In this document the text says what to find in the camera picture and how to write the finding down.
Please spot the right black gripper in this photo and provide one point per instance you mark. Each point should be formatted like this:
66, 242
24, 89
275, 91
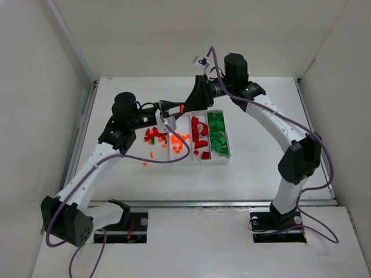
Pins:
206, 92

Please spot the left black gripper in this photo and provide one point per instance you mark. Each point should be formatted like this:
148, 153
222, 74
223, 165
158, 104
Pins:
148, 113

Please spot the red flower print lego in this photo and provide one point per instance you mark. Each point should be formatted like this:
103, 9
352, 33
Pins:
198, 129

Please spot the red arch lego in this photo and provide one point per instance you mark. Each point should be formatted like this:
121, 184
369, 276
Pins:
201, 144

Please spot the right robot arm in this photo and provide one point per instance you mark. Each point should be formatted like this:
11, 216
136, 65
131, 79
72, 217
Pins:
300, 146

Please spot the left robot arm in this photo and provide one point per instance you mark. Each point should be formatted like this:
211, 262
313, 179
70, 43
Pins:
67, 215

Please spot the green lego pile in tray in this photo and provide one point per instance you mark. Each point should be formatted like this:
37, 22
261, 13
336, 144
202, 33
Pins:
218, 135

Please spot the red lego pile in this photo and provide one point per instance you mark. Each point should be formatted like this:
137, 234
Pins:
162, 138

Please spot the white three-compartment tray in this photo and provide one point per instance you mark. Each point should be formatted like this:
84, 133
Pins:
204, 138

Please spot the orange lego pile in tray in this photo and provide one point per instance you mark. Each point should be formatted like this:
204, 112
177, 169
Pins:
177, 145

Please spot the red square lego in tray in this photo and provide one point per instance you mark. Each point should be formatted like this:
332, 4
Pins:
205, 155

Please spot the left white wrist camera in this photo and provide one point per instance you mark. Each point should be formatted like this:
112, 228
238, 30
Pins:
165, 124

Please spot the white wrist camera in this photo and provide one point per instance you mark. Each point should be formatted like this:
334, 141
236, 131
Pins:
201, 62
165, 124

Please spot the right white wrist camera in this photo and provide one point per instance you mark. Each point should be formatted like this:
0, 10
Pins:
201, 62

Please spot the aluminium rail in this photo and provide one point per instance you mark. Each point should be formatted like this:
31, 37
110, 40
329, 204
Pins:
222, 203

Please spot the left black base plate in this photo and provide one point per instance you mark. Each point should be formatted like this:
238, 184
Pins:
132, 232

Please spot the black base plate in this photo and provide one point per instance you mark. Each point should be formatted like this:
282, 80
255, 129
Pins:
265, 230
132, 232

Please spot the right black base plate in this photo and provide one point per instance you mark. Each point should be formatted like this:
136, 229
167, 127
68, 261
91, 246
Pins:
265, 230

